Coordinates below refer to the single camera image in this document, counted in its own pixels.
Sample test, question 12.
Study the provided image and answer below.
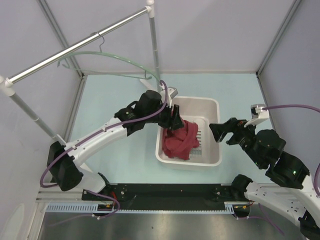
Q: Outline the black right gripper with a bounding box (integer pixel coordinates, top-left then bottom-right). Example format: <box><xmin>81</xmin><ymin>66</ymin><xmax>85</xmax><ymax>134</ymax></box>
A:
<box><xmin>207</xmin><ymin>116</ymin><xmax>264</xmax><ymax>167</ymax></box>

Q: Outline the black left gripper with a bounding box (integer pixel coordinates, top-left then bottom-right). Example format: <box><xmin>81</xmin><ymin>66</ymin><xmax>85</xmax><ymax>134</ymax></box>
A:
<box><xmin>144</xmin><ymin>99</ymin><xmax>184</xmax><ymax>131</ymax></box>

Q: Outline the red tank top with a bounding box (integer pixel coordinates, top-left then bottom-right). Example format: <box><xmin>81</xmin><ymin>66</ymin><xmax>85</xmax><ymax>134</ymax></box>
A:
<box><xmin>162</xmin><ymin>120</ymin><xmax>200</xmax><ymax>161</ymax></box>

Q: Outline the mint green plastic hanger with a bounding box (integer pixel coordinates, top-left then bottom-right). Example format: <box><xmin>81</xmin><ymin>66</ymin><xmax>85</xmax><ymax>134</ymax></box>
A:
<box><xmin>56</xmin><ymin>32</ymin><xmax>161</xmax><ymax>81</ymax></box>

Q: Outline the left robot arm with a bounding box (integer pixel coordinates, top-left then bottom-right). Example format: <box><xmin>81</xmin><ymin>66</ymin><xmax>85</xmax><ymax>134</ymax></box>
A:
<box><xmin>46</xmin><ymin>87</ymin><xmax>184</xmax><ymax>200</ymax></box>

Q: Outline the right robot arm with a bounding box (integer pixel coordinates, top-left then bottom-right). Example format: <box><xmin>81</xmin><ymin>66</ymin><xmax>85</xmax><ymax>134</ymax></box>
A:
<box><xmin>209</xmin><ymin>117</ymin><xmax>320</xmax><ymax>240</ymax></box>

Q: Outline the white plastic basket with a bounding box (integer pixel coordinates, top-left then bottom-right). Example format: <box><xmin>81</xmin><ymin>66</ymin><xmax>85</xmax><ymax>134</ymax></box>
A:
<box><xmin>155</xmin><ymin>96</ymin><xmax>222</xmax><ymax>171</ymax></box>

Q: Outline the metal clothes rack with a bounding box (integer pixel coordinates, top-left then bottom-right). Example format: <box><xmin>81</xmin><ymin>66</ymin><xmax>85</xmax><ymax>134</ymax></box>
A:
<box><xmin>0</xmin><ymin>0</ymin><xmax>164</xmax><ymax>173</ymax></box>

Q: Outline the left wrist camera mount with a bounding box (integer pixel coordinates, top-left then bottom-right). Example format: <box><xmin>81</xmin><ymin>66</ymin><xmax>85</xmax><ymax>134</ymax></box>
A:
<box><xmin>160</xmin><ymin>86</ymin><xmax>178</xmax><ymax>107</ymax></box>

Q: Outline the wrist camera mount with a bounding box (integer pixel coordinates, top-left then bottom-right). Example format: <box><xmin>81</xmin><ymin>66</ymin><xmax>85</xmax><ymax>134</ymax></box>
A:
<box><xmin>160</xmin><ymin>86</ymin><xmax>178</xmax><ymax>107</ymax></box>
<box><xmin>244</xmin><ymin>104</ymin><xmax>270</xmax><ymax>128</ymax></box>

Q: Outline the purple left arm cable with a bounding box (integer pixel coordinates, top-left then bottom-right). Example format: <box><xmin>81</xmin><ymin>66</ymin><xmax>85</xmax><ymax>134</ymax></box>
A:
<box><xmin>40</xmin><ymin>79</ymin><xmax>169</xmax><ymax>188</ymax></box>

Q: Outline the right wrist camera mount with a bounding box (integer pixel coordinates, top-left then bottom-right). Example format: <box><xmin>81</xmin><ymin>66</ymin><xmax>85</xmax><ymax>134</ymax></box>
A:
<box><xmin>244</xmin><ymin>104</ymin><xmax>270</xmax><ymax>128</ymax></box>

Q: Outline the white slotted cable duct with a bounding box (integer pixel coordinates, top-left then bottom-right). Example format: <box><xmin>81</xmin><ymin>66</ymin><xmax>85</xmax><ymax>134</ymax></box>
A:
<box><xmin>44</xmin><ymin>202</ymin><xmax>249</xmax><ymax>215</ymax></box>

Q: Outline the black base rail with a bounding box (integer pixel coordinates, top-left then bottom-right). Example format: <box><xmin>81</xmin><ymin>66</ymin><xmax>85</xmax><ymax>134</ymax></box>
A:
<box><xmin>82</xmin><ymin>183</ymin><xmax>251</xmax><ymax>216</ymax></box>

